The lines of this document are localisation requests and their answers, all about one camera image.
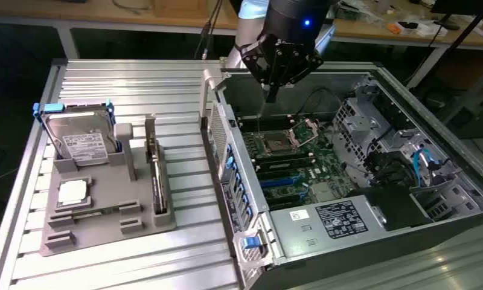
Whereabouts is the black plastic shroud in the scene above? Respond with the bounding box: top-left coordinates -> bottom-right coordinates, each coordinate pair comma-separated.
364,186 -> 436,233

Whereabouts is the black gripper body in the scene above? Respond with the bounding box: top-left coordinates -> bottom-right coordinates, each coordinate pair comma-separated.
259,0 -> 340,83

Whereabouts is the open grey PC case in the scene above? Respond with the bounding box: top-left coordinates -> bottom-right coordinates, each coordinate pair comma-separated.
200,62 -> 483,290

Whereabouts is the black RAM stick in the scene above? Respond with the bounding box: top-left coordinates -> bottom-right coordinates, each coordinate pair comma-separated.
257,156 -> 312,172

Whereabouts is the black hanging cable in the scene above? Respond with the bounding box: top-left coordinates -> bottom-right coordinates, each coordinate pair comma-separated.
195,0 -> 224,60

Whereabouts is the blue wire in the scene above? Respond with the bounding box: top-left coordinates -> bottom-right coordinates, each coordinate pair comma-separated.
412,147 -> 436,189

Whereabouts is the blue case latch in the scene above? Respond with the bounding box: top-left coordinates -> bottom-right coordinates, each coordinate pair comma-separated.
241,236 -> 263,250

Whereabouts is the green motherboard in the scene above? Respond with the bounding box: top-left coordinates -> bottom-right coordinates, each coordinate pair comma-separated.
240,118 -> 363,212

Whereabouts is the metal disk bay cage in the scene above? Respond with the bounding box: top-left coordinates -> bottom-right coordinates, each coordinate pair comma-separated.
332,75 -> 401,164

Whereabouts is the green RAM stick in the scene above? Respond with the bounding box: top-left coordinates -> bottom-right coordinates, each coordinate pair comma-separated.
71,210 -> 106,219

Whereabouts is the black low-profile graphics card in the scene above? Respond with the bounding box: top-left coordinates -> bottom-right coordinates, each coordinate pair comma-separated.
147,120 -> 171,216

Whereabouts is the grey chipset heatsink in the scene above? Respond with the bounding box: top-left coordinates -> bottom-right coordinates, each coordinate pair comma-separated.
309,182 -> 340,202

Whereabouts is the grey parts rack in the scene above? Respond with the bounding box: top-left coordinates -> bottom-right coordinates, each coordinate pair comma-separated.
38,113 -> 179,257

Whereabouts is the black stand pole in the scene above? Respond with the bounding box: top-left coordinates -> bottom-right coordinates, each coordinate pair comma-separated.
426,0 -> 483,54

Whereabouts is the wooden workbench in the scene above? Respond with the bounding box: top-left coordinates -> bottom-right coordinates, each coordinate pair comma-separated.
0,0 -> 240,59
329,0 -> 483,91

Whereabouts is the silver CPU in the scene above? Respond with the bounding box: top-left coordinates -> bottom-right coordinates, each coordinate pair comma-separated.
58,180 -> 94,207

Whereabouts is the CPU socket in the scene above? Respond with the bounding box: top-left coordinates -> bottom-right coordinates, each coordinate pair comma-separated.
263,130 -> 295,154

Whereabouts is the metal socket cover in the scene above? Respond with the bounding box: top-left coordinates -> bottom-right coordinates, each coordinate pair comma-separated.
288,118 -> 321,149

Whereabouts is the cardboard box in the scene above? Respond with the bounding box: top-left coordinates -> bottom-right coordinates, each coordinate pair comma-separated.
152,0 -> 209,19

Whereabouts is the grey power supply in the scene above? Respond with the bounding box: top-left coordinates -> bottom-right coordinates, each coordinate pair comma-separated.
268,195 -> 389,260

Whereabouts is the black wire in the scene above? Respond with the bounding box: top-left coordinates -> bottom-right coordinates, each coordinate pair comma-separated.
301,86 -> 344,122

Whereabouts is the black monitor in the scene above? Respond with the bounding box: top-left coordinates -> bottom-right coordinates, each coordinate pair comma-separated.
429,0 -> 483,30

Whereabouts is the hard disk with blue bracket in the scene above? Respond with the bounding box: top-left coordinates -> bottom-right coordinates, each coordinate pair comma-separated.
32,98 -> 124,167

